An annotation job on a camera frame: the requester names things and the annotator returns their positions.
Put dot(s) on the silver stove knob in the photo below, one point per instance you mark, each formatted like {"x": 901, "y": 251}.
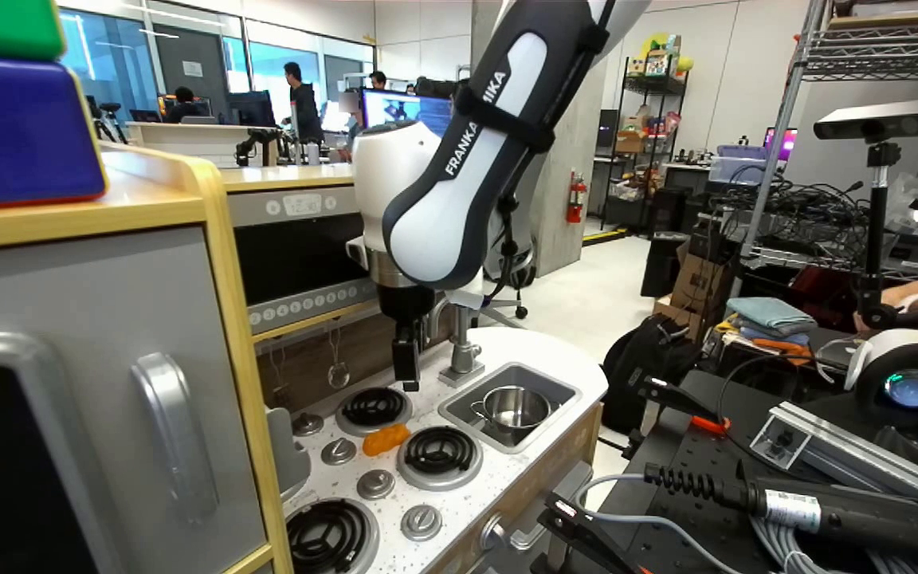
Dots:
{"x": 373, "y": 486}
{"x": 340, "y": 452}
{"x": 419, "y": 522}
{"x": 306, "y": 423}

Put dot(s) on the orange black bar clamp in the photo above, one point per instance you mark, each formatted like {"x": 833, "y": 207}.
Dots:
{"x": 707, "y": 426}
{"x": 573, "y": 525}

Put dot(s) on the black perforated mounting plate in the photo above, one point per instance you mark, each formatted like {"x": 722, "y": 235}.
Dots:
{"x": 670, "y": 448}

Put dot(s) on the black ribbed conduit tube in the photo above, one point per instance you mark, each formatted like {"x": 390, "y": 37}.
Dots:
{"x": 884, "y": 528}

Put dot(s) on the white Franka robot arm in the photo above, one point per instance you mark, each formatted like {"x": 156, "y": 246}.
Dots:
{"x": 480, "y": 139}

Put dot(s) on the black coil toy burner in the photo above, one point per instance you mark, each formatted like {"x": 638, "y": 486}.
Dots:
{"x": 329, "y": 535}
{"x": 370, "y": 409}
{"x": 438, "y": 454}

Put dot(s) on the distant seated person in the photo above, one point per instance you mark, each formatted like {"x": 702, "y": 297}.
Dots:
{"x": 175, "y": 99}

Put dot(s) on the grey toy sink basin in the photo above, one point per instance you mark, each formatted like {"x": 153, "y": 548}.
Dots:
{"x": 554, "y": 389}

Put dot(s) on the blue plastic bin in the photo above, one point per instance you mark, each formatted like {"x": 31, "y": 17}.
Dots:
{"x": 740, "y": 168}

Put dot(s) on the silver metal pot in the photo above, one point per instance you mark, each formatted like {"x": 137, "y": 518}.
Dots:
{"x": 511, "y": 409}

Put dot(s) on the cluttered dark workbench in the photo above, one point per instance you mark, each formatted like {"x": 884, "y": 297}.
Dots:
{"x": 796, "y": 211}

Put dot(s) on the black camera stand pole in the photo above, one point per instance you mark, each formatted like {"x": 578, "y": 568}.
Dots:
{"x": 876, "y": 235}

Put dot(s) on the computer monitor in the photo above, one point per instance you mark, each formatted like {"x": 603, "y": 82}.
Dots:
{"x": 390, "y": 109}

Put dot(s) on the red fire extinguisher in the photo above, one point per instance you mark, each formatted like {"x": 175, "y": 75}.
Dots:
{"x": 573, "y": 203}

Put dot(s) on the silver toy faucet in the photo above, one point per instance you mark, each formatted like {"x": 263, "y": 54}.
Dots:
{"x": 464, "y": 356}

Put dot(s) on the silver oven panel knob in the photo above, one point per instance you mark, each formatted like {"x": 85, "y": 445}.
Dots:
{"x": 492, "y": 530}

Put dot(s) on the grey bar camera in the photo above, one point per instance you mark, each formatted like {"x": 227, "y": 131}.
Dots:
{"x": 884, "y": 119}

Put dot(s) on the printed brown cardboard box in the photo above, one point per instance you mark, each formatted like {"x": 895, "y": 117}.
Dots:
{"x": 702, "y": 288}

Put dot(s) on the silver slanted metal post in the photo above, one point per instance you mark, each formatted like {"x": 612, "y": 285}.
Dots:
{"x": 787, "y": 117}

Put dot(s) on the white device blue lens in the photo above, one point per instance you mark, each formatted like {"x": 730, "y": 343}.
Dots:
{"x": 892, "y": 351}

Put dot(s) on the grey toy microwave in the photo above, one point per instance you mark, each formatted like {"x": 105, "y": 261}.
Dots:
{"x": 286, "y": 255}

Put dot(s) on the black bag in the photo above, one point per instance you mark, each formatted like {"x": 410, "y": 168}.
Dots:
{"x": 638, "y": 371}

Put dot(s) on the wooden toy kitchen unit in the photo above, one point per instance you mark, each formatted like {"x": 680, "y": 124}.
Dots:
{"x": 78, "y": 219}

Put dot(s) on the grey windowed toy door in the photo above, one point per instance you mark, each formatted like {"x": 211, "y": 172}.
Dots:
{"x": 88, "y": 308}

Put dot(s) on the teal cloth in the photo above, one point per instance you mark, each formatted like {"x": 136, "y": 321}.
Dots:
{"x": 765, "y": 313}

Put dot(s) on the person in dark jacket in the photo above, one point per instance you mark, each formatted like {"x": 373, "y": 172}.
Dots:
{"x": 303, "y": 113}

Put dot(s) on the white reception counter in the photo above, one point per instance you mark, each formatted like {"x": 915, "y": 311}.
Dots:
{"x": 193, "y": 144}

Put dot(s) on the purple glowing light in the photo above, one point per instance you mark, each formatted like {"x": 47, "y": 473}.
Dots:
{"x": 782, "y": 140}

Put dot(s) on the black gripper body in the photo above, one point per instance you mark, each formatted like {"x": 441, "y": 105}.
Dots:
{"x": 404, "y": 302}

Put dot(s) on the aluminium extrusion rail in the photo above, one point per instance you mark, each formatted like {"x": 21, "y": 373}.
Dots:
{"x": 852, "y": 452}

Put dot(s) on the orange toy food piece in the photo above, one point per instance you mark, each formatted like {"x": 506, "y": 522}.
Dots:
{"x": 383, "y": 438}

